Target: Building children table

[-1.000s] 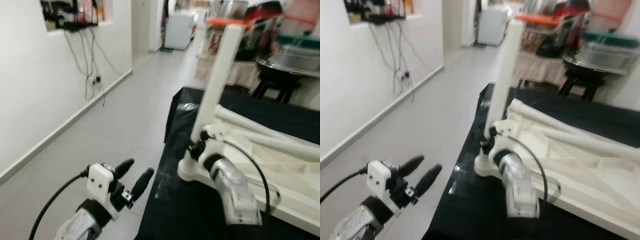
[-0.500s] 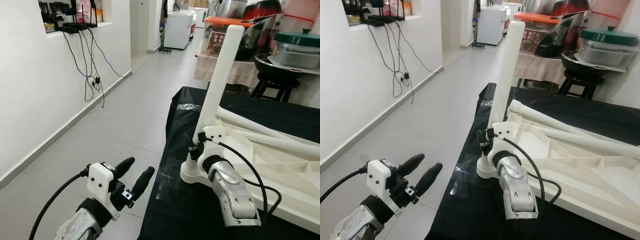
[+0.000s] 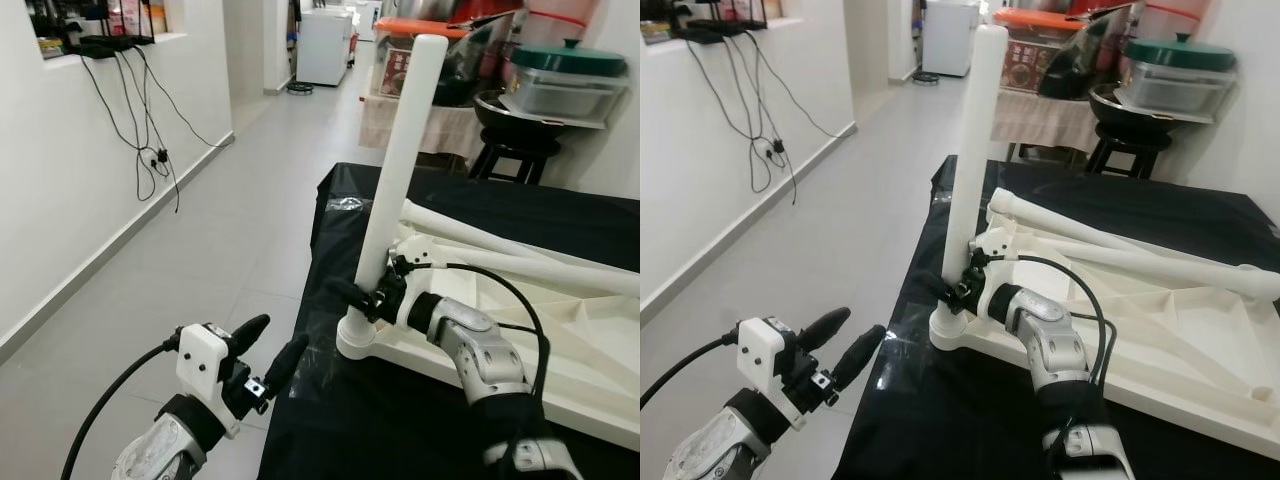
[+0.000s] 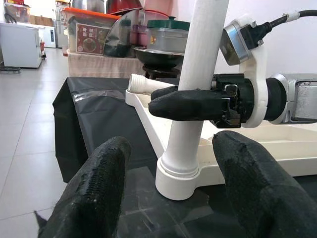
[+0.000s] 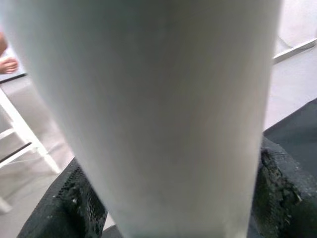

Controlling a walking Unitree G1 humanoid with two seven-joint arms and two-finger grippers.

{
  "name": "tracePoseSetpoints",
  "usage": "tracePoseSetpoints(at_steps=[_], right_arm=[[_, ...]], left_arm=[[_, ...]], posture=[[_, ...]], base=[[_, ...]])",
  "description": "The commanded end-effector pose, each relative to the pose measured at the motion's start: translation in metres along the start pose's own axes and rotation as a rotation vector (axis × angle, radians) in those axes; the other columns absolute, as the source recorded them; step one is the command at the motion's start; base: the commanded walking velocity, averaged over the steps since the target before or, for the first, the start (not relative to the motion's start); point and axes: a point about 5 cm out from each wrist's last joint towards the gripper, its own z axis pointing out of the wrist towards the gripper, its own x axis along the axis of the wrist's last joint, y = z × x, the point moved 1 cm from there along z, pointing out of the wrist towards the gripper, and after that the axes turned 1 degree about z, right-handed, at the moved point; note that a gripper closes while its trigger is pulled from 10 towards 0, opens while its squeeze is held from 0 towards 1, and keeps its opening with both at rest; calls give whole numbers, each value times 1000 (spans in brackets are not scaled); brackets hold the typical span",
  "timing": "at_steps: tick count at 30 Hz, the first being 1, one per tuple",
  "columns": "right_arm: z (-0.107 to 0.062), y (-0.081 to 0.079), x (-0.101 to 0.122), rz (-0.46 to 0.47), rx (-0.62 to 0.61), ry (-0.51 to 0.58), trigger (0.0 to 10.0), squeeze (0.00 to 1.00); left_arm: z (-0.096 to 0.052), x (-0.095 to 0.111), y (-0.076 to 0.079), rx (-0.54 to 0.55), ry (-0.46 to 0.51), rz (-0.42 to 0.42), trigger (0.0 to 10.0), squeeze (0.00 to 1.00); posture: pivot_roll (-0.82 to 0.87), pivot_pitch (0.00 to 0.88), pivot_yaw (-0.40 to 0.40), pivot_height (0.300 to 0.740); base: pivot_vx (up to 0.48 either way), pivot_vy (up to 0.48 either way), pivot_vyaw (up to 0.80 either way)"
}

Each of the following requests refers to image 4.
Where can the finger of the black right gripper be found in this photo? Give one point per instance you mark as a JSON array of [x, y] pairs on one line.
[[183, 106], [162, 92]]

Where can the white plastic table top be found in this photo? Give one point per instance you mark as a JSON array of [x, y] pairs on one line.
[[173, 186]]

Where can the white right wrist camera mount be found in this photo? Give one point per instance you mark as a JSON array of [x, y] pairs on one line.
[[257, 74]]

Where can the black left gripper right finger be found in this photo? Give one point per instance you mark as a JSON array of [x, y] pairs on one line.
[[260, 193]]

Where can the orange-lidded storage box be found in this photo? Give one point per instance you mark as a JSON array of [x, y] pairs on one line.
[[86, 34]]

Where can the black round stool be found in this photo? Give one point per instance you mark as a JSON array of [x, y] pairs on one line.
[[161, 72]]

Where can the steel pot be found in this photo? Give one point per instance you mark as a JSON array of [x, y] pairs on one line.
[[86, 4]]

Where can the pink stacked containers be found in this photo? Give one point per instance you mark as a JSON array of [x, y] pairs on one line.
[[139, 34]]

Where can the beige cloth covered table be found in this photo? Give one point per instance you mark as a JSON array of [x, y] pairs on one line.
[[99, 65]]

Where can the black floor mat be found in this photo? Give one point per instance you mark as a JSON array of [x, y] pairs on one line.
[[10, 70]]

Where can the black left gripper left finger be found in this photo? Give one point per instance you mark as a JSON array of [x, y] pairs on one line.
[[94, 188]]

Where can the black tablecloth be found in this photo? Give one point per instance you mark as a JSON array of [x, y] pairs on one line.
[[104, 124]]

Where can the red pot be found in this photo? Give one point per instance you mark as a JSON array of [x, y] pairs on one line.
[[121, 6]]

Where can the clear plastic storage box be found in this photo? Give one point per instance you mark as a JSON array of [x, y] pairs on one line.
[[168, 41]]

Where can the white plastic table leg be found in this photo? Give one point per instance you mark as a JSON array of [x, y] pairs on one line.
[[198, 49], [141, 83]]

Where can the pink plastic bucket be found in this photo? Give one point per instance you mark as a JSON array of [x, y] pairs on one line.
[[158, 7]]

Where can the white cabinet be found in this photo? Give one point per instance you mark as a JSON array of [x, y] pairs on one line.
[[19, 44]]

